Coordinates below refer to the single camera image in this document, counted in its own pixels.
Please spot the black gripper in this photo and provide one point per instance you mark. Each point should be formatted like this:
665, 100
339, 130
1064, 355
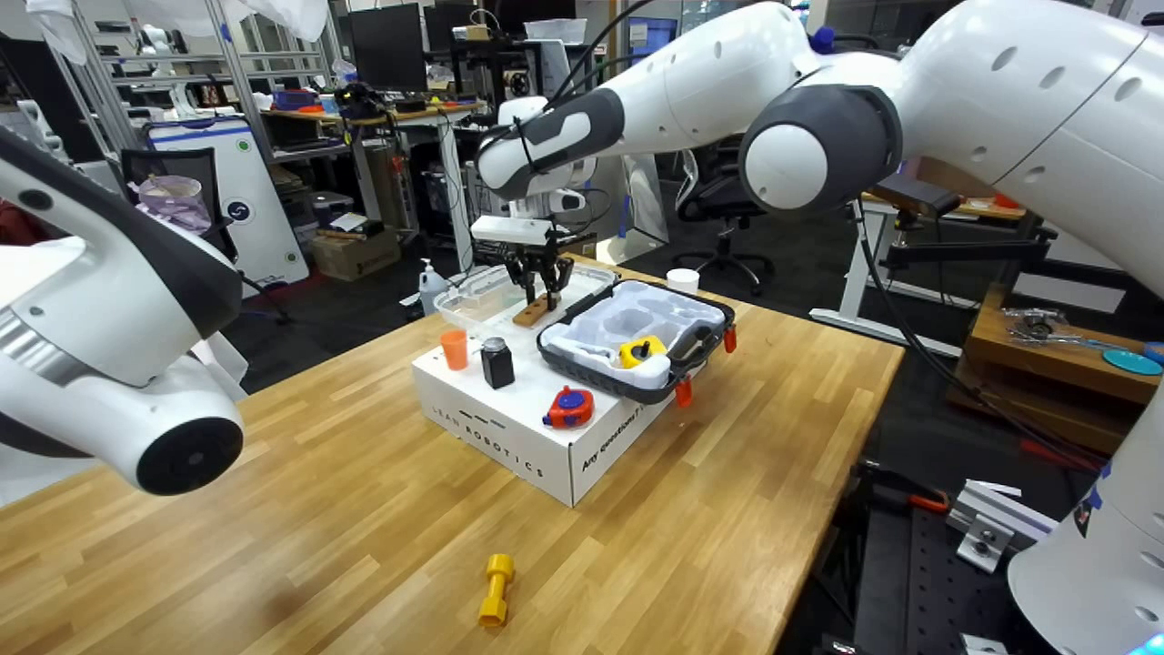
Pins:
534, 255

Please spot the small wooden block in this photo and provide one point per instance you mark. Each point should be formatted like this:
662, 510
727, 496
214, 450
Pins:
533, 313

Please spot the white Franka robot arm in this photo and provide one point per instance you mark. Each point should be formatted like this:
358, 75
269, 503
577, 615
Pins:
1031, 96

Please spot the clear plastic tray lid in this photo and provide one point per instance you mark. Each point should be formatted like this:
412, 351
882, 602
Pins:
476, 291

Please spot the grey toy tool case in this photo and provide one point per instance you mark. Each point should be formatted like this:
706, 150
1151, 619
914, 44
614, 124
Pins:
630, 321

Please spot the small orange cup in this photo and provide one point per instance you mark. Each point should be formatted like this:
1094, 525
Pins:
451, 351

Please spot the clear spray bottle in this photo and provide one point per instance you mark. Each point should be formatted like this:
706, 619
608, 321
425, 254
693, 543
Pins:
429, 286

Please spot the yellow toy with black button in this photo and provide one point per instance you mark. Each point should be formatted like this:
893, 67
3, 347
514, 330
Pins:
641, 351

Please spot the red and blue toy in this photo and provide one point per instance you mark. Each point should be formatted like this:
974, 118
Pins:
568, 404

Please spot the white cardboard box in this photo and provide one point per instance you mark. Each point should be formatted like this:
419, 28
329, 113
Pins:
511, 425

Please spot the brown cardboard box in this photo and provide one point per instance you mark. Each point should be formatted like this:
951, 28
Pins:
351, 254

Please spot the black office chair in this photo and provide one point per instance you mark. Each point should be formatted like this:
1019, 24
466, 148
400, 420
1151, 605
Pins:
726, 232

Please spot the black computer monitor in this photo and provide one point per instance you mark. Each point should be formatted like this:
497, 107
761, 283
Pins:
383, 50

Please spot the yellow toy dumbbell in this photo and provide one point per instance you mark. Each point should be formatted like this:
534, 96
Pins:
497, 586

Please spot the white machine with round logo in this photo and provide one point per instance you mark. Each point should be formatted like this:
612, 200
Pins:
238, 205

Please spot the white standing desk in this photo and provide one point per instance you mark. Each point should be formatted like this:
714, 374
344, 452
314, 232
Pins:
868, 273

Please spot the white and black foreground robot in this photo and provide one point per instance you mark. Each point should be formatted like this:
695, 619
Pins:
109, 330

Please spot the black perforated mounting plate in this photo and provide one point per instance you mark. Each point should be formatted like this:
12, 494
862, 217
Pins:
945, 594

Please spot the wooden pallet shelf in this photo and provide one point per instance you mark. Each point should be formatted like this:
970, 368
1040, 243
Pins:
1054, 366

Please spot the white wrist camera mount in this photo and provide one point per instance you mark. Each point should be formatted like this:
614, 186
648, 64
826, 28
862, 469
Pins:
514, 232

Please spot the silver metal bracket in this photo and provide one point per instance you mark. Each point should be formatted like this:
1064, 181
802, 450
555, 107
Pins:
993, 522

